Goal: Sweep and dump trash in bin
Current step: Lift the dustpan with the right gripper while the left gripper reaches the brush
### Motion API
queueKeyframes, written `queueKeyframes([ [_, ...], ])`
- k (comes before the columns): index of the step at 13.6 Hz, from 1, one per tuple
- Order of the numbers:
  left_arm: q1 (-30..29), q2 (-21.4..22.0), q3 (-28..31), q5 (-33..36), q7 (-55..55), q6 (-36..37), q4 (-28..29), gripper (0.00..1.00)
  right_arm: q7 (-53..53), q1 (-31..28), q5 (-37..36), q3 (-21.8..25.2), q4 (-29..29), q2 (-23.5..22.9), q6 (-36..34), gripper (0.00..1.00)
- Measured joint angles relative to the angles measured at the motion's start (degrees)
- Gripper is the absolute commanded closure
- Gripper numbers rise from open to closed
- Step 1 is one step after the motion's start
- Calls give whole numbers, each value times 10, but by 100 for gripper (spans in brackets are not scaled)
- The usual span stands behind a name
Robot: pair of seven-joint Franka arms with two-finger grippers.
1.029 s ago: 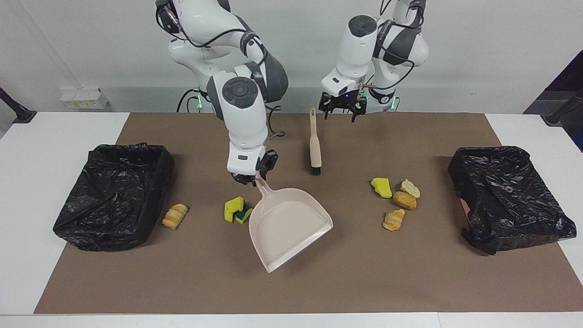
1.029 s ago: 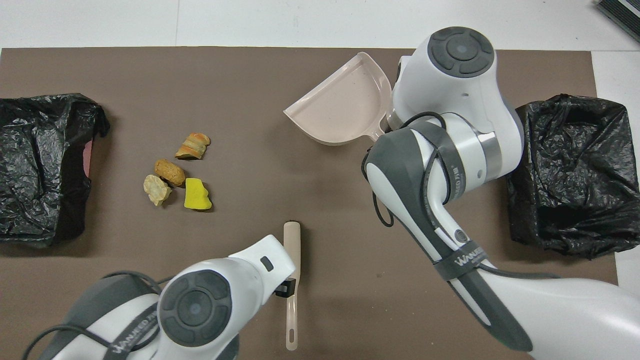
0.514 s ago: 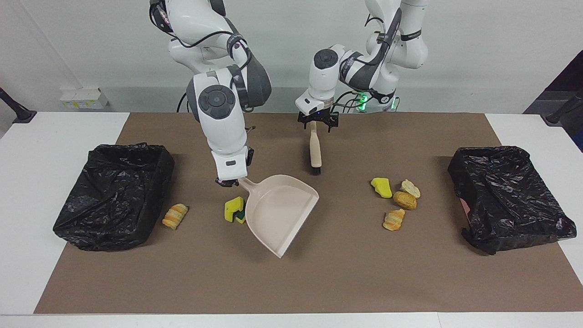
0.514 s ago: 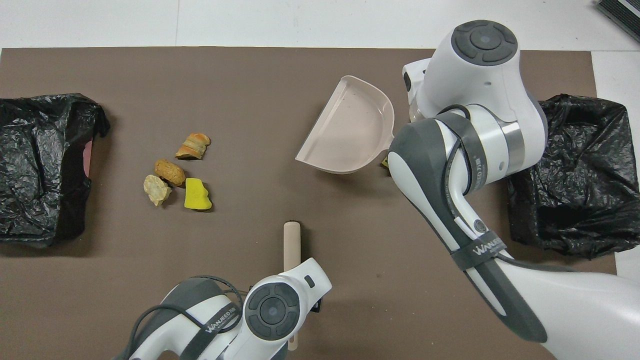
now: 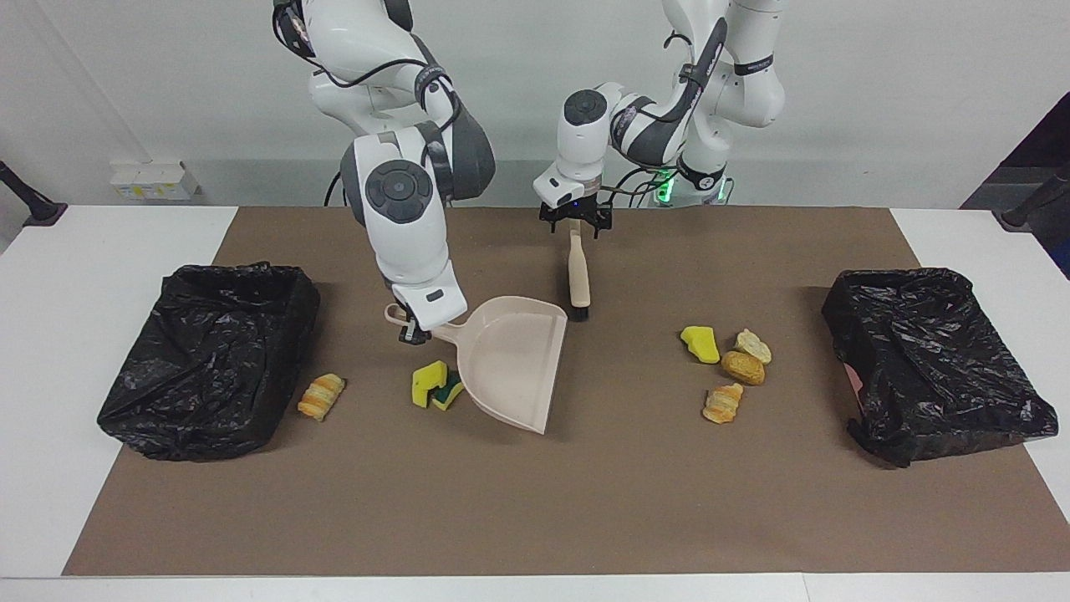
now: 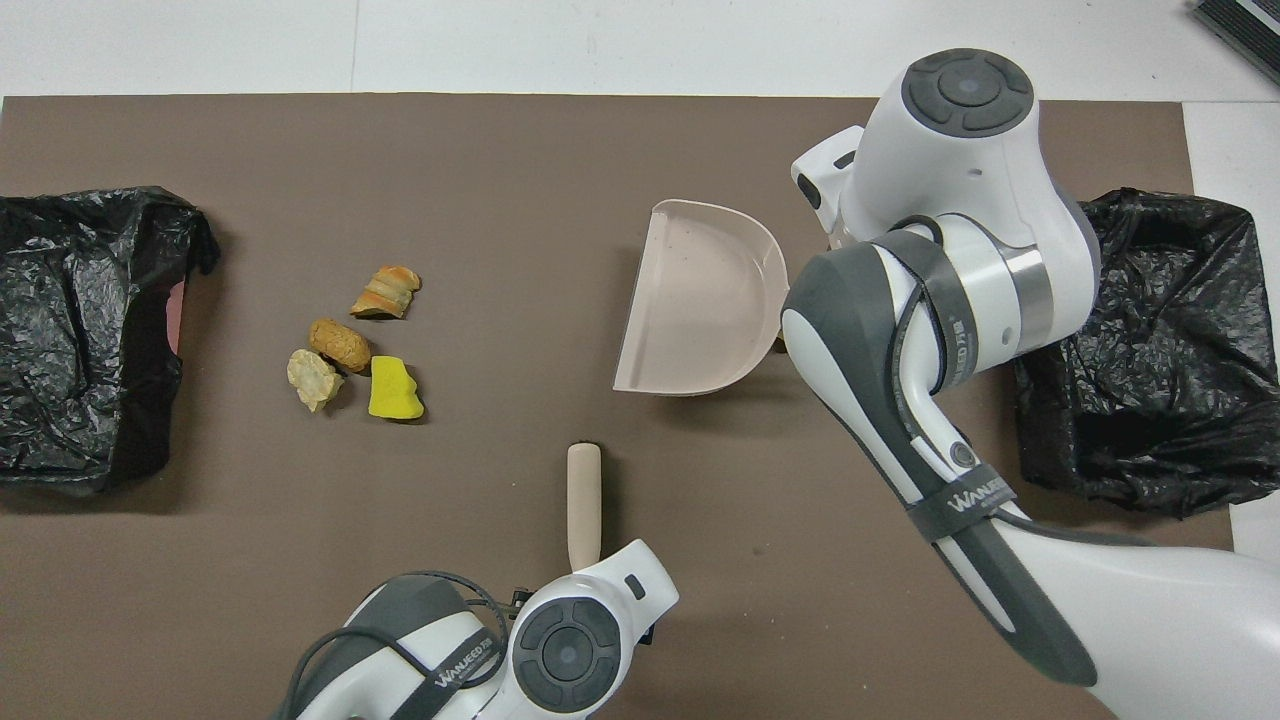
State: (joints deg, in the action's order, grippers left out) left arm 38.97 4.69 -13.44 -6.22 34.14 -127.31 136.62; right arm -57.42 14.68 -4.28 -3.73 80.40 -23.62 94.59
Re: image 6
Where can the beige plastic dustpan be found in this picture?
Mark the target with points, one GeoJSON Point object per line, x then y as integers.
{"type": "Point", "coordinates": [700, 300]}

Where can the beige brush with black bristles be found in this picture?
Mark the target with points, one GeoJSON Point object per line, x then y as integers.
{"type": "Point", "coordinates": [584, 500]}

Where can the plain yellow sponge piece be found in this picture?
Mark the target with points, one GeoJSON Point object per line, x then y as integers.
{"type": "Point", "coordinates": [393, 392]}

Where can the toy croissant piece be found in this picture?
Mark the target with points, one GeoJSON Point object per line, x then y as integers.
{"type": "Point", "coordinates": [388, 292]}

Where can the brown toy bread roll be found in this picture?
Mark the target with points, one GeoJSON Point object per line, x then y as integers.
{"type": "Point", "coordinates": [340, 345]}

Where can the toy croissant with pale end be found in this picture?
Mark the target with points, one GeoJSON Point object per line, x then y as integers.
{"type": "Point", "coordinates": [314, 380]}

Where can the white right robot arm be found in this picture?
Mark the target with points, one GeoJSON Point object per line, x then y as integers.
{"type": "Point", "coordinates": [960, 160]}

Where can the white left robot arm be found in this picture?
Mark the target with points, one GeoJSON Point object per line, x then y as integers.
{"type": "Point", "coordinates": [570, 650]}

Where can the bin covered by black bag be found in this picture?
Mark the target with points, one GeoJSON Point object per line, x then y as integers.
{"type": "Point", "coordinates": [1170, 380]}

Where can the pink bin with black bag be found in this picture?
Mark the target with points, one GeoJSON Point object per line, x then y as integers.
{"type": "Point", "coordinates": [80, 330]}

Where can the brown table mat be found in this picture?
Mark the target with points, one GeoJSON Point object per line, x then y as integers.
{"type": "Point", "coordinates": [500, 200]}

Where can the dark grey ribbed device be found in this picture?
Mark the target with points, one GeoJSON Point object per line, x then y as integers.
{"type": "Point", "coordinates": [1250, 25]}

